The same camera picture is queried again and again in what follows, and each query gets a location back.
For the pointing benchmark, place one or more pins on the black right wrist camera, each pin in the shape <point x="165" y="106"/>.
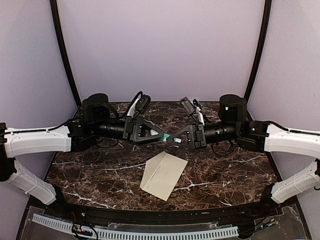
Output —
<point x="188" y="106"/>

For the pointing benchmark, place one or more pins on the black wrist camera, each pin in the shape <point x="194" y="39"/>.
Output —
<point x="188" y="106"/>
<point x="143" y="103"/>

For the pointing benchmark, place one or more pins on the black right corner frame post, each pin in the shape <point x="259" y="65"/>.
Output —
<point x="259" y="48"/>

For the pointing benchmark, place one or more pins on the black front table rail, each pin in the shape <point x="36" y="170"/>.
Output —
<point x="226" y="215"/>

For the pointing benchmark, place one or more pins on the cream paper envelope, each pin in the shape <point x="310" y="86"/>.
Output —
<point x="161" y="174"/>

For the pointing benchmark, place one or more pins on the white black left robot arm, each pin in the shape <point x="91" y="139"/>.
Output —
<point x="99" y="119"/>

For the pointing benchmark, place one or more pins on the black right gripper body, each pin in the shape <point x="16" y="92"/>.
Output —
<point x="200" y="137"/>

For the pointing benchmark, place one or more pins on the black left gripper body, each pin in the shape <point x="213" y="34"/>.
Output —
<point x="129" y="127"/>

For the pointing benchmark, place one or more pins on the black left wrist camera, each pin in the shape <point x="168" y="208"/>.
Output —
<point x="143" y="103"/>

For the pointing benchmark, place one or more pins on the black corner frame post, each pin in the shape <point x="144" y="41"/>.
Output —
<point x="63" y="51"/>
<point x="259" y="48"/>

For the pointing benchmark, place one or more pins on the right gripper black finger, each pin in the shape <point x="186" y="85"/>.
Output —
<point x="189" y="144"/>
<point x="183" y="135"/>

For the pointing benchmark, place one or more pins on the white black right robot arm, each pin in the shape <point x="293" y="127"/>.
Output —
<point x="257" y="136"/>

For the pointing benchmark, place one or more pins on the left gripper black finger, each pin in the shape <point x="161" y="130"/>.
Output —
<point x="147" y="127"/>
<point x="140" y="138"/>

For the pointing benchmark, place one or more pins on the black left corner frame post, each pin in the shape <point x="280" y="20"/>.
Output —
<point x="63" y="51"/>

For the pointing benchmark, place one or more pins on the white slotted cable duct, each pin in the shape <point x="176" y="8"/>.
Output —
<point x="117" y="231"/>

